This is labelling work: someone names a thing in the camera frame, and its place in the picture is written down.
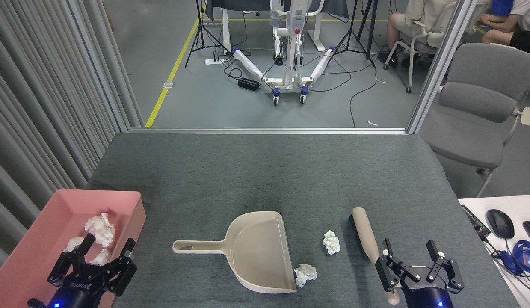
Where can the grey office chair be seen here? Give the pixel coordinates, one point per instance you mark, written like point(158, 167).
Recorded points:
point(474, 137)

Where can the white paper ball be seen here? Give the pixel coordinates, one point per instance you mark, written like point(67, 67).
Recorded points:
point(101, 226)
point(101, 258)
point(305, 274)
point(331, 242)
point(73, 244)

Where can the black power adapter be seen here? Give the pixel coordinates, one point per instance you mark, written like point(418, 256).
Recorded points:
point(248, 84)

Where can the beige plastic dustpan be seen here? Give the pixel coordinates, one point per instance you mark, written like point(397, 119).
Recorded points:
point(256, 252)

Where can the silver aluminium post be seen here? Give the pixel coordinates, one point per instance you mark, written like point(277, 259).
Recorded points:
point(440, 64)

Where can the silver aluminium rail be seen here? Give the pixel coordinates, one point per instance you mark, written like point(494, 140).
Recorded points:
point(269, 131)

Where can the beige brush with black bristles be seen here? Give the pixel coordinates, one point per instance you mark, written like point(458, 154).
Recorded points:
point(365, 231)

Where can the grey curtain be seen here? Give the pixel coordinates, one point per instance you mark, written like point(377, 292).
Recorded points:
point(42, 85)

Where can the white office chair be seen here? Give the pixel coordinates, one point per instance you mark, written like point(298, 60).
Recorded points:
point(418, 40)

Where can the blue plastic crate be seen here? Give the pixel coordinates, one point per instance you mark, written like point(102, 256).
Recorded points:
point(502, 6)

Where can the white power strip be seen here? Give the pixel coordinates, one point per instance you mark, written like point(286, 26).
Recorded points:
point(214, 61)

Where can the white stand on wheels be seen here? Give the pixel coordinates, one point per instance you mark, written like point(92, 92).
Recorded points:
point(286, 64)

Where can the silver floor socket plate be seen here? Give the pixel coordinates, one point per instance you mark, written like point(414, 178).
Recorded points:
point(168, 84)

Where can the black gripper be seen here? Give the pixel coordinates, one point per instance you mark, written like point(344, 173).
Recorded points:
point(425, 295)
point(83, 288)

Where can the black computer mouse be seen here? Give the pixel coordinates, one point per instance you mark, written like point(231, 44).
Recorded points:
point(500, 223)

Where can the seated person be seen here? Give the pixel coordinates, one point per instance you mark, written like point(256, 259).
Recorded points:
point(401, 23)

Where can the black tripod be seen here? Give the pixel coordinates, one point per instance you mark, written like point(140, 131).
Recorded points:
point(200, 30)
point(352, 30)

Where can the pink plastic bin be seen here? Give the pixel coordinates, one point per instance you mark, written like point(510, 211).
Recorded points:
point(42, 222)

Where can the person at desk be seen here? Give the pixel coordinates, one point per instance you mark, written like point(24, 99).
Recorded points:
point(525, 13)

